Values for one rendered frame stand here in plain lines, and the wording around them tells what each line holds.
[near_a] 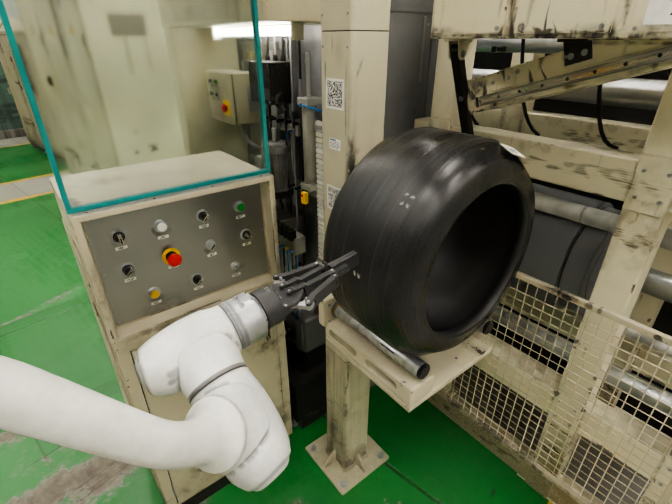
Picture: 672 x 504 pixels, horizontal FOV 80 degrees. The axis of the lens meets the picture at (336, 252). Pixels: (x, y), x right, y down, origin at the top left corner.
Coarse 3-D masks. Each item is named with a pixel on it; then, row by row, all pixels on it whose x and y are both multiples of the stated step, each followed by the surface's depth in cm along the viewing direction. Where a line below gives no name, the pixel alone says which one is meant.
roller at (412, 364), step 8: (336, 312) 122; (344, 312) 120; (344, 320) 120; (352, 320) 117; (360, 328) 114; (368, 336) 112; (376, 336) 110; (376, 344) 110; (384, 344) 108; (384, 352) 108; (392, 352) 105; (400, 352) 104; (400, 360) 103; (408, 360) 102; (416, 360) 101; (408, 368) 102; (416, 368) 100; (424, 368) 99; (416, 376) 101; (424, 376) 101
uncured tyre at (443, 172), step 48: (384, 144) 92; (432, 144) 86; (480, 144) 85; (384, 192) 83; (432, 192) 78; (480, 192) 83; (528, 192) 97; (336, 240) 91; (384, 240) 80; (432, 240) 79; (480, 240) 123; (528, 240) 108; (336, 288) 97; (384, 288) 82; (432, 288) 127; (480, 288) 119; (384, 336) 92; (432, 336) 93
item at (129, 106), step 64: (0, 0) 75; (64, 0) 81; (128, 0) 88; (192, 0) 95; (256, 0) 104; (64, 64) 85; (128, 64) 92; (192, 64) 100; (256, 64) 110; (64, 128) 89; (128, 128) 97; (192, 128) 106; (256, 128) 117; (64, 192) 93; (128, 192) 102
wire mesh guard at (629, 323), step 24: (552, 288) 116; (552, 312) 119; (576, 312) 113; (600, 312) 108; (480, 336) 144; (504, 336) 135; (648, 336) 100; (552, 384) 126; (576, 384) 120; (648, 384) 104; (456, 408) 164; (528, 456) 144; (552, 480) 136; (648, 480) 111
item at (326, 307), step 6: (330, 294) 122; (324, 300) 120; (330, 300) 121; (324, 306) 120; (330, 306) 122; (324, 312) 121; (330, 312) 123; (324, 318) 122; (330, 318) 124; (336, 318) 126; (324, 324) 123
